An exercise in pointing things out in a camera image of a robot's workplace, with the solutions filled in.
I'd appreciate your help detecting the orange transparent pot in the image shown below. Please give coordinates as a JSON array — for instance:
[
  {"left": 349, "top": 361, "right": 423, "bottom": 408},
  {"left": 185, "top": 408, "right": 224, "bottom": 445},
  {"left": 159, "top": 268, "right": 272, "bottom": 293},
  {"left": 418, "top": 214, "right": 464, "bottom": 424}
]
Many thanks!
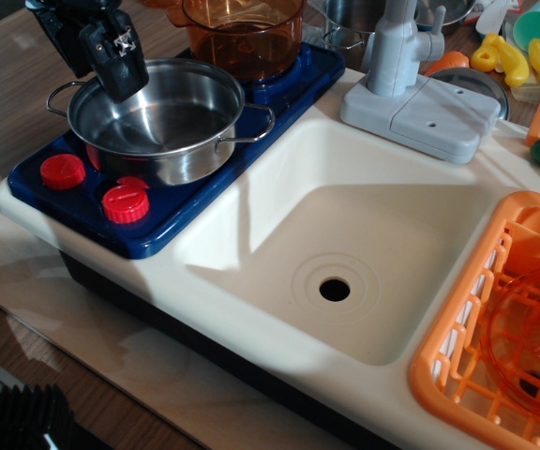
[{"left": 166, "top": 0, "right": 307, "bottom": 82}]

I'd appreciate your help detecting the yellow toy banana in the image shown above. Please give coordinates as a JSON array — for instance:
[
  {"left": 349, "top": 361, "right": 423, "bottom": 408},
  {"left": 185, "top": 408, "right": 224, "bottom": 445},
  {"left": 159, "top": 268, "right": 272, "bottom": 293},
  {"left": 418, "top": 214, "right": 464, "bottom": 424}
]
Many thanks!
[{"left": 470, "top": 34, "right": 530, "bottom": 88}]

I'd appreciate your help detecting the red stove knob left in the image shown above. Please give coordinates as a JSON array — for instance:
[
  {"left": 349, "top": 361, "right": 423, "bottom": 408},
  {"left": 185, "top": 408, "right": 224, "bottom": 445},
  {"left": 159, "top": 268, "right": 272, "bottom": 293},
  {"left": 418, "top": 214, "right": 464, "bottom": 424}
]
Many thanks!
[{"left": 39, "top": 154, "right": 86, "bottom": 190}]

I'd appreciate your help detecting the stainless steel pan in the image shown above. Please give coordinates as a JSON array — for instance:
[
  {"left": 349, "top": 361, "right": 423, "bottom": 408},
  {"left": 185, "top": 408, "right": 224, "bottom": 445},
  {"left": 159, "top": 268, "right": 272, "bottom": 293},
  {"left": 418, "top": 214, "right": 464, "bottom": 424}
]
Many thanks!
[{"left": 46, "top": 58, "right": 276, "bottom": 188}]

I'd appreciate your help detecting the blue toy stove top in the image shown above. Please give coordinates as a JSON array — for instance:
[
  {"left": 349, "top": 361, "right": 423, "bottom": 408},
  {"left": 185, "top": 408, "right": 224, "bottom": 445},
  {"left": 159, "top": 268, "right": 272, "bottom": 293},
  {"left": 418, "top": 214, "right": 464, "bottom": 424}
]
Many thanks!
[{"left": 7, "top": 44, "right": 345, "bottom": 259}]

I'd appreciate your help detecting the steel bowl in background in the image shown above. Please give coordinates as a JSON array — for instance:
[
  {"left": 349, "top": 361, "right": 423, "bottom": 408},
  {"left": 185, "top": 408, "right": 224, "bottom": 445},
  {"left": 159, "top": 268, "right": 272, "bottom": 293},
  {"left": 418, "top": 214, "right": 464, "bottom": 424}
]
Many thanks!
[{"left": 415, "top": 0, "right": 475, "bottom": 36}]

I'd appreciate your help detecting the orange dish rack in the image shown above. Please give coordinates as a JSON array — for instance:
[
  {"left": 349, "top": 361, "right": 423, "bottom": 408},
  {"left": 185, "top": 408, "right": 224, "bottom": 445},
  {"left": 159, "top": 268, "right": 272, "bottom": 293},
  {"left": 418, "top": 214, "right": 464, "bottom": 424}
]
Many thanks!
[{"left": 410, "top": 191, "right": 540, "bottom": 449}]

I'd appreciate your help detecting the steel lid behind faucet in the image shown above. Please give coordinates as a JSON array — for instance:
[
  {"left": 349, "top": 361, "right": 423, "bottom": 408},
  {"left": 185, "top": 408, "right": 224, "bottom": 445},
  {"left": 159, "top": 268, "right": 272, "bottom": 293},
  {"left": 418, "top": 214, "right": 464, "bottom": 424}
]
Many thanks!
[{"left": 429, "top": 67, "right": 511, "bottom": 120}]

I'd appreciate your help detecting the cream toy sink unit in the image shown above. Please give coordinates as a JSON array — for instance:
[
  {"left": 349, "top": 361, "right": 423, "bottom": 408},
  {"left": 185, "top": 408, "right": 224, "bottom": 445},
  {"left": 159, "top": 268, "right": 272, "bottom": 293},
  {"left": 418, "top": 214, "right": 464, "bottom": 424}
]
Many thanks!
[{"left": 0, "top": 70, "right": 540, "bottom": 449}]

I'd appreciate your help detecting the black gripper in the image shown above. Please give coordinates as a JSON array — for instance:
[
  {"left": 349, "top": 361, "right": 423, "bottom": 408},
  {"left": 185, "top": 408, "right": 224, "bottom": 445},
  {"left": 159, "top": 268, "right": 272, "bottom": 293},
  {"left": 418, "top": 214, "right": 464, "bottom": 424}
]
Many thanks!
[{"left": 24, "top": 0, "right": 149, "bottom": 103}]

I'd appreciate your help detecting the steel pot in background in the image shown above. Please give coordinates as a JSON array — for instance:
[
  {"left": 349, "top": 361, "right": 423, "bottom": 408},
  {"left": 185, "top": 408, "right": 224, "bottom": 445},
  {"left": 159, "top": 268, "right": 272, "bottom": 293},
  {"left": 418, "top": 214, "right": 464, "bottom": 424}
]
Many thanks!
[{"left": 307, "top": 0, "right": 386, "bottom": 51}]

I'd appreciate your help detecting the red stove knob right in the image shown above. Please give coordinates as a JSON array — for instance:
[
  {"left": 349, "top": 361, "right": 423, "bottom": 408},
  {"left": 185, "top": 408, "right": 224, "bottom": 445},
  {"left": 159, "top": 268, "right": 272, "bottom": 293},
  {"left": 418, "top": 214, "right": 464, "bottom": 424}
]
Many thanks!
[{"left": 102, "top": 185, "right": 150, "bottom": 225}]

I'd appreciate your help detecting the orange toy carrot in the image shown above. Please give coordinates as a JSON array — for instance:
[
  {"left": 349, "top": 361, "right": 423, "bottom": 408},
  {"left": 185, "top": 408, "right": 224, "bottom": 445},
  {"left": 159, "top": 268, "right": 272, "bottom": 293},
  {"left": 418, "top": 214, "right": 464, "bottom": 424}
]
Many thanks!
[{"left": 424, "top": 51, "right": 470, "bottom": 77}]

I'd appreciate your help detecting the red stove knob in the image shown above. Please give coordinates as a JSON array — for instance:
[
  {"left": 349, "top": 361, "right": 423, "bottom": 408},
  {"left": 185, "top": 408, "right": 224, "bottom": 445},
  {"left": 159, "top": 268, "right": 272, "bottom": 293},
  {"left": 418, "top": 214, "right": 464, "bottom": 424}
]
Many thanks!
[
  {"left": 39, "top": 154, "right": 86, "bottom": 190},
  {"left": 102, "top": 185, "right": 150, "bottom": 225}
]

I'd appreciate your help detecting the orange transparent lid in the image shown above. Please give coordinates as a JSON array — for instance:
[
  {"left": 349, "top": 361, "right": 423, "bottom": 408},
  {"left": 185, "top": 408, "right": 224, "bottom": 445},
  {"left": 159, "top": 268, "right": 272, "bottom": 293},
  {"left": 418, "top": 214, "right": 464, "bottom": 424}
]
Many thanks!
[{"left": 480, "top": 269, "right": 540, "bottom": 417}]

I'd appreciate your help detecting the black object bottom left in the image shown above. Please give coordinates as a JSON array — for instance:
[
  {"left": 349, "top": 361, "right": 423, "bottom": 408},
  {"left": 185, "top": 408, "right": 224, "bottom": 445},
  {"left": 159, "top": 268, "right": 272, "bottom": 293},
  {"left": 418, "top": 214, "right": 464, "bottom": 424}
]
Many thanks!
[{"left": 0, "top": 383, "right": 107, "bottom": 450}]

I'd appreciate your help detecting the grey toy faucet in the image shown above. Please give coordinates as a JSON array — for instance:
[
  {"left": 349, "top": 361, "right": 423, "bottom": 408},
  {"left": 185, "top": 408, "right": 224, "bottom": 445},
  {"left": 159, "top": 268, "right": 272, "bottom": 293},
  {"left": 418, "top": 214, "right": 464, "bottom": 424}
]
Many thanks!
[{"left": 340, "top": 1, "right": 501, "bottom": 164}]

